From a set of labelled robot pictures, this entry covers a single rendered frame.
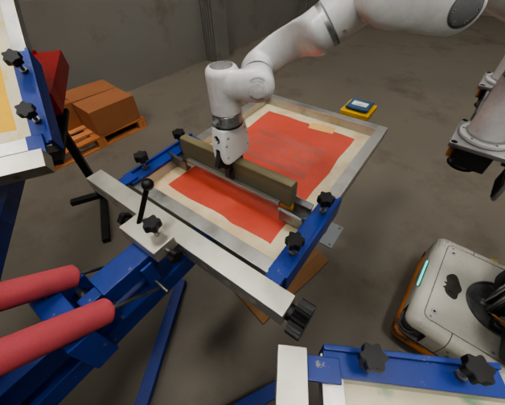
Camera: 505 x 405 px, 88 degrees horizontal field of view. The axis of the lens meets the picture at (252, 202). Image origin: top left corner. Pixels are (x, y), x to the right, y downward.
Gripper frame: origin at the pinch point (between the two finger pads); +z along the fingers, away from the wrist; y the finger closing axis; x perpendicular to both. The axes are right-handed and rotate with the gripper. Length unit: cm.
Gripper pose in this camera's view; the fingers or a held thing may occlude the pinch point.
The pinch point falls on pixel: (233, 169)
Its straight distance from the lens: 77.1
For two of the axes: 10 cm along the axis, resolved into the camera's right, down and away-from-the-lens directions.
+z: 0.4, 6.8, 7.3
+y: 5.9, -6.0, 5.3
